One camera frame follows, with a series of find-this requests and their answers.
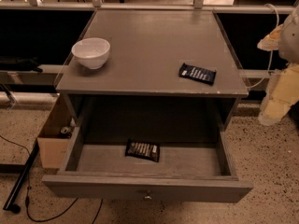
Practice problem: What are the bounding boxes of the dark blue snack bar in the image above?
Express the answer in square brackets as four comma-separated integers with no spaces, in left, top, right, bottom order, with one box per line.
[178,63,217,85]

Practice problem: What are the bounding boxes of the white cable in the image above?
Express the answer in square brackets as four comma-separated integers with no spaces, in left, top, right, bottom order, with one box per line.
[246,3,280,90]

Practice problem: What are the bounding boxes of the grey wooden cabinet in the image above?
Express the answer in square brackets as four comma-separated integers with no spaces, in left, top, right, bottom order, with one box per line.
[54,8,249,133]

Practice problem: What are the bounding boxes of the white ceramic bowl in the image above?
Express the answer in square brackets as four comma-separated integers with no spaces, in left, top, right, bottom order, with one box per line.
[71,37,110,69]

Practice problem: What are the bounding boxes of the metal can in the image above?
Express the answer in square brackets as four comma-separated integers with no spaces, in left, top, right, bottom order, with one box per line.
[60,126,72,138]

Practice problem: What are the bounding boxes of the brown rxbar chocolate wrapper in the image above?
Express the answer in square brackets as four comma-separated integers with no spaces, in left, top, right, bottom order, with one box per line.
[125,139,160,162]

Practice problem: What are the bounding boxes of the open grey top drawer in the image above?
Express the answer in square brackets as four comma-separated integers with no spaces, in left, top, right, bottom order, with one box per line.
[42,125,253,203]

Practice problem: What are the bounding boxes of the black floor cable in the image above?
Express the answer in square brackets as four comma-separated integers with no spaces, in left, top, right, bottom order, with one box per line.
[0,134,105,224]

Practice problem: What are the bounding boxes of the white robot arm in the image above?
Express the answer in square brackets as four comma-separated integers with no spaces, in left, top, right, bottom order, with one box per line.
[257,7,299,126]

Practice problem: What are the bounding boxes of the black bag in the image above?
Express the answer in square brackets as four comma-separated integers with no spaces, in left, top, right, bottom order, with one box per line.
[0,57,43,73]

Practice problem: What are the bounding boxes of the black metal floor bar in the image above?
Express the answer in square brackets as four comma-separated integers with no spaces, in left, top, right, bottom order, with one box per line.
[0,143,39,214]

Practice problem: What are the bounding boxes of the cardboard box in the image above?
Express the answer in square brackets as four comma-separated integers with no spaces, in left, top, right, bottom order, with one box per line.
[37,96,72,169]

